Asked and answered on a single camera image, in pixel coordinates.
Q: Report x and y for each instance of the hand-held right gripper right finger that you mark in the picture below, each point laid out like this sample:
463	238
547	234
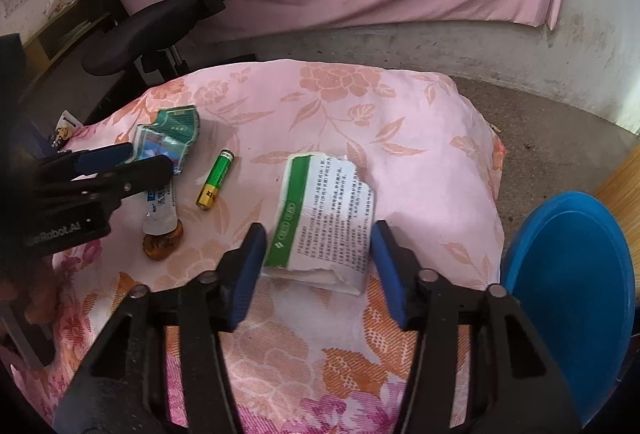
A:
390	274

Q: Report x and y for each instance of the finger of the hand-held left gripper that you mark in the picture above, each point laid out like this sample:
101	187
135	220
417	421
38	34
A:
102	158
135	174

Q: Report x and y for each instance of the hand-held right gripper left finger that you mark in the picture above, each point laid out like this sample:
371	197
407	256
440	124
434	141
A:
245	274

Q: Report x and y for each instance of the green cigarette pack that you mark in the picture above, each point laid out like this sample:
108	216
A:
172	128

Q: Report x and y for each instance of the green white paper packet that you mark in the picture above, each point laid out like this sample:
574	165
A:
320	219

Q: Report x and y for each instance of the blue plastic basin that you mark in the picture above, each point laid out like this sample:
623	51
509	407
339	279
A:
565	294

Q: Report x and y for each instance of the person's left hand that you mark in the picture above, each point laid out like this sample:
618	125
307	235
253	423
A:
32	301

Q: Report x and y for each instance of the white blue sachet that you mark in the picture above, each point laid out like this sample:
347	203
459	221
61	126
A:
160	211

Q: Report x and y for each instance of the small brown object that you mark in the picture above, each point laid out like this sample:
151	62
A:
162	245

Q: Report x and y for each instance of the green gold battery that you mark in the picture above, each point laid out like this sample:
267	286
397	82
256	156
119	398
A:
216	179

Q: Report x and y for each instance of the black office chair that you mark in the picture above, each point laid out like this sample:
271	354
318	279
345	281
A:
130	33

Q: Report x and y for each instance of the wooden desk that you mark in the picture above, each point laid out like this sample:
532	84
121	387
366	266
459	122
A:
60	33

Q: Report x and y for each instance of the pink floral blanket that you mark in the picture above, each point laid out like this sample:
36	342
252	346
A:
325	123

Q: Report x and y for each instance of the wooden cabinet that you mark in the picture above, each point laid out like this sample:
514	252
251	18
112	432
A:
622	191

